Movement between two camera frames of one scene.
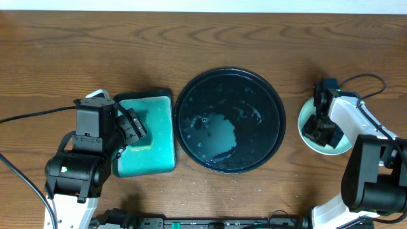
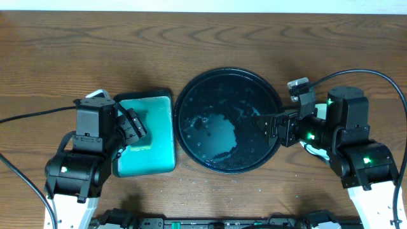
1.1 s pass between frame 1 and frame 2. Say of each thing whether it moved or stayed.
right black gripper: moved
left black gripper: stayed
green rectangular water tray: stayed
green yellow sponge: stayed
